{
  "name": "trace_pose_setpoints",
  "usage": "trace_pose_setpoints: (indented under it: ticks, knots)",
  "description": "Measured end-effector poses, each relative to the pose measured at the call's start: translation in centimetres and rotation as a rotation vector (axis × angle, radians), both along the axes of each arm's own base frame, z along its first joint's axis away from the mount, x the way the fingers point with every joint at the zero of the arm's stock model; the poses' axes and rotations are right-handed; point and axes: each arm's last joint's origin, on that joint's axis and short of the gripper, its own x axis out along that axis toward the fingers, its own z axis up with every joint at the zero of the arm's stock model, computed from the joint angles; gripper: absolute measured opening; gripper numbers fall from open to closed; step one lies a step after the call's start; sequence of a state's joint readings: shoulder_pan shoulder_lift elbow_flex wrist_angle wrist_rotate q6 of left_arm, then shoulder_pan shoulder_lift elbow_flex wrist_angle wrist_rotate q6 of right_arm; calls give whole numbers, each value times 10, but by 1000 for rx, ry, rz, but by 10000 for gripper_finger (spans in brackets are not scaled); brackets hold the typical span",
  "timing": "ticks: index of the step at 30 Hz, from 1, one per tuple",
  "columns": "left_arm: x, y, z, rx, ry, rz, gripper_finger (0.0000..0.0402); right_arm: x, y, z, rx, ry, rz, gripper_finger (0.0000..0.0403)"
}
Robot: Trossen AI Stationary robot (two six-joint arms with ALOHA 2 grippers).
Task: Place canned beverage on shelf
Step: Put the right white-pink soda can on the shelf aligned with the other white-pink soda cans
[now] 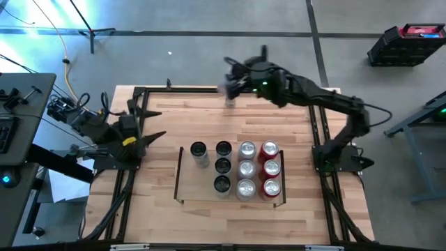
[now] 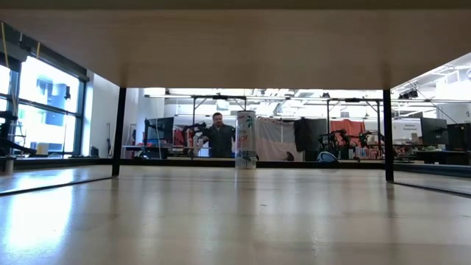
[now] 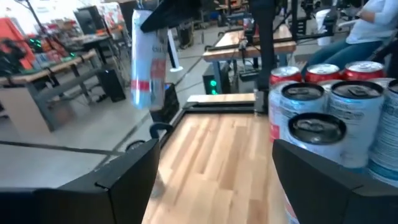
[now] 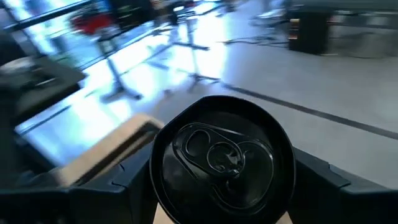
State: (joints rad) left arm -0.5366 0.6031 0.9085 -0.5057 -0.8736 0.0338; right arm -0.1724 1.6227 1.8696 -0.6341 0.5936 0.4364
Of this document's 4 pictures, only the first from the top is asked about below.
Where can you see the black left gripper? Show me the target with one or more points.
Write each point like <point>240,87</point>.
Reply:
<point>130,132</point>

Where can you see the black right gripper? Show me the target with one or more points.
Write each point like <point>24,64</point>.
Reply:
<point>268,80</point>

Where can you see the red Coca-Cola Zero can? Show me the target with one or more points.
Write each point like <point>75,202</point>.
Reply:
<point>271,189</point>
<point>271,169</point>
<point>268,150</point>

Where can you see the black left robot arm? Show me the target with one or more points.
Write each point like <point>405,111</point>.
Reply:
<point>101,130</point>

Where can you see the wooden shelf with black legs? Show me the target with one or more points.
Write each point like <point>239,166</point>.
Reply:
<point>195,184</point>

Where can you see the black diagonal desk beam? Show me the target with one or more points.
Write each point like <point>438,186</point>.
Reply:
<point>59,164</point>

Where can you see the white paper sheet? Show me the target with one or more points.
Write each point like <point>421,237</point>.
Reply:
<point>66,184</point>

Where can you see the black desk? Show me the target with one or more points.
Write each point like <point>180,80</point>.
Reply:
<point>14,209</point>
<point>31,115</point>

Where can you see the black clamp tools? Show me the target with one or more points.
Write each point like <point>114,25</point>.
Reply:
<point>15,99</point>

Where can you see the black keyboard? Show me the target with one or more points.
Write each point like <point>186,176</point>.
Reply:
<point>5,134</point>

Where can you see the black computer mouse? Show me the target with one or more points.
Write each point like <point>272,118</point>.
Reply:
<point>8,179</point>

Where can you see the black caster wheel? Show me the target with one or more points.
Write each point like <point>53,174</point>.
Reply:
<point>37,231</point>

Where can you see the black toolbox with red lid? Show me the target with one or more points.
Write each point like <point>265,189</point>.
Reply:
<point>400,52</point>

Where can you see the black device with green light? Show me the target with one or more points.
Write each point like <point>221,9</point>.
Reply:
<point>442,113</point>

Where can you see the black metal table frame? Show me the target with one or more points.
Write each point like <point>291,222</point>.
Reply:
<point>174,90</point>

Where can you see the black frame clamp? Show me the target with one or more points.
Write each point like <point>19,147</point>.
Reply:
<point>169,84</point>

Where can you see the silver aluminium bracket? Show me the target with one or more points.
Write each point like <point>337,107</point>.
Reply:
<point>129,247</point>
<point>324,248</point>

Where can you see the grey metal table frame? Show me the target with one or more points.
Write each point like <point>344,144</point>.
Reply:
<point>413,153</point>

